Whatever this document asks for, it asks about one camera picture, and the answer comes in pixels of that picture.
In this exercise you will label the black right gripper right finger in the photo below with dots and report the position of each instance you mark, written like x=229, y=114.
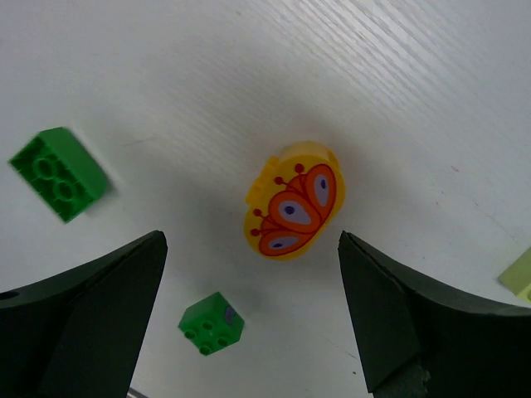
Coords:
x=418, y=337

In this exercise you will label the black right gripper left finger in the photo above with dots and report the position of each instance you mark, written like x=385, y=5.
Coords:
x=79, y=333

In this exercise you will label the green square lego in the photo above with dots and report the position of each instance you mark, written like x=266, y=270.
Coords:
x=211, y=324

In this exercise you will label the green arch lego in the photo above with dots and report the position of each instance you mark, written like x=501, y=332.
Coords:
x=60, y=170

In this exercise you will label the yellow butterfly lego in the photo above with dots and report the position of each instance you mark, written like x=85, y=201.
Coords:
x=296, y=195

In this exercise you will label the pale green curved lego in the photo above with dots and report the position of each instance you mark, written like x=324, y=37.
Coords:
x=517, y=277

